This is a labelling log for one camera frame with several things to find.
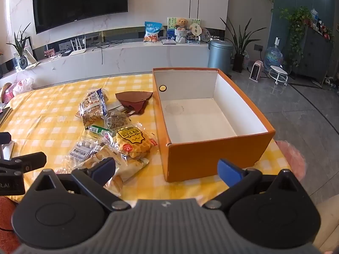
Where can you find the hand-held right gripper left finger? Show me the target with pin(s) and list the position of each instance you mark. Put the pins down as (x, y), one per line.
(102, 170)

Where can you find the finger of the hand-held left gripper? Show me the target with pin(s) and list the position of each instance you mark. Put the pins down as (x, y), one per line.
(4, 138)
(29, 161)

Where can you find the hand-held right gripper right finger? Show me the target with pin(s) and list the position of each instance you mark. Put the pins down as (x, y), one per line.
(229, 173)

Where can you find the clear bread packet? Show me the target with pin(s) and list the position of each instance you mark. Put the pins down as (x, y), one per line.
(127, 165)

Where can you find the white yogurt ball packet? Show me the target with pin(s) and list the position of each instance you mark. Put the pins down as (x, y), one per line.
(82, 148)

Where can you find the orange cardboard box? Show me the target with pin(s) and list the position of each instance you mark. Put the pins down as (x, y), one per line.
(212, 148)

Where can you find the green snack packet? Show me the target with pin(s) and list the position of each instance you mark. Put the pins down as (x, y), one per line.
(99, 129)

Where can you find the yellow waffle packet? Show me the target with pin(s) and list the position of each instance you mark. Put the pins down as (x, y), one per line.
(132, 140)

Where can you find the dark biscuit packet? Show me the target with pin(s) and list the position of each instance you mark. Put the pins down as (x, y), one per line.
(116, 120)

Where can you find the clear cracker packet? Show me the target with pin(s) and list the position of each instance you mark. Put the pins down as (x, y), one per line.
(92, 108)

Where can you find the stack of books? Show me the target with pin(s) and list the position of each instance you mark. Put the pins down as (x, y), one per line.
(4, 115)

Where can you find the pink box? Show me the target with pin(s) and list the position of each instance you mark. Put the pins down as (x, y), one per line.
(6, 92)

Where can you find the yellow checked tablecloth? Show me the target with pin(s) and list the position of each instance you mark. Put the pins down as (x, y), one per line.
(47, 116)

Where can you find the pink plastic bag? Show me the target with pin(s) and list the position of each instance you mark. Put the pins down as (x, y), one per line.
(23, 86)

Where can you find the pink round cushion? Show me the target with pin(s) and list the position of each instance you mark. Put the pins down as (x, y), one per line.
(291, 158)

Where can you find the brown leather piece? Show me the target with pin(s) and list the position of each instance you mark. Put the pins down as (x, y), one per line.
(133, 99)

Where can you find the plant in dark vase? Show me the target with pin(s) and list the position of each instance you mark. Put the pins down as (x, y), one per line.
(22, 60)

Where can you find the small pink heater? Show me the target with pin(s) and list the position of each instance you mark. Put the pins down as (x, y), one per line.
(256, 71)

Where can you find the beige cushion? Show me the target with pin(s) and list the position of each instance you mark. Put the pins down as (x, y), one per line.
(328, 217)

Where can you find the tall plant in black pot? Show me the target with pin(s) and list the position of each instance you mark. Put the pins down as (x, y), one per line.
(238, 62)

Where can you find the white round rolling stool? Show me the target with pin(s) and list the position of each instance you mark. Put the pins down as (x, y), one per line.
(278, 71)

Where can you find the white wifi router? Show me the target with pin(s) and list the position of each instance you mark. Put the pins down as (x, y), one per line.
(78, 51)

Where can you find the white marble media console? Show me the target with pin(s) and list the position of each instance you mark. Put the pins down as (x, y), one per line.
(127, 58)

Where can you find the grey pedal trash can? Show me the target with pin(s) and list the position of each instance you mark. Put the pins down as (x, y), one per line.
(220, 55)

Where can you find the blue water jug with pump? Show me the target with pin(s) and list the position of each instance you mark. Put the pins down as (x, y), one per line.
(274, 57)

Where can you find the decorative plate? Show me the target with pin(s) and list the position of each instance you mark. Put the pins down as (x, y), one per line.
(206, 35)

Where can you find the silver flat box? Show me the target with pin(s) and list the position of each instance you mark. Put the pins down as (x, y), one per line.
(169, 41)

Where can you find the blue snack bag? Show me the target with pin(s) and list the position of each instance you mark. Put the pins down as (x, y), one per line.
(152, 33)

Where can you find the round beige fan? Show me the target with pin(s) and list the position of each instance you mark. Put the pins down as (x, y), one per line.
(195, 30)

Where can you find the grey drawer cabinet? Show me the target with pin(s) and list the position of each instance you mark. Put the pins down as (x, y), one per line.
(315, 53)

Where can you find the blue tissue pack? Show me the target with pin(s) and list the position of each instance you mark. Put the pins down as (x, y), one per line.
(170, 35)

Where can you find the green picture board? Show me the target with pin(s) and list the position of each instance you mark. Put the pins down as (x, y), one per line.
(194, 20)

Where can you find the brown teddy bear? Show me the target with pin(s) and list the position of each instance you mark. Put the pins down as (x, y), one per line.
(181, 23)

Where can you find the hanging pothos plant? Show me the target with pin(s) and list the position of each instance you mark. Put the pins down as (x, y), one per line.
(295, 29)

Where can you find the small photo frame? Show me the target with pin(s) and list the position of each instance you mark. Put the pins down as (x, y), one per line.
(49, 53)

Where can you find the black wall television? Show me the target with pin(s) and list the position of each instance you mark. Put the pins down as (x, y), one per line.
(79, 2)

